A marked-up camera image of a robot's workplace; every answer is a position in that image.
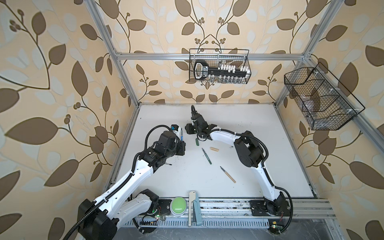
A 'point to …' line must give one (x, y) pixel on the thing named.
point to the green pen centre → (207, 158)
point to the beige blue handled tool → (193, 197)
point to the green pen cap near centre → (197, 142)
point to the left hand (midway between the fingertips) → (186, 143)
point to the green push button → (178, 206)
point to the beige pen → (228, 175)
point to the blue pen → (181, 136)
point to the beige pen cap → (214, 149)
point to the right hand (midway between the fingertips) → (188, 127)
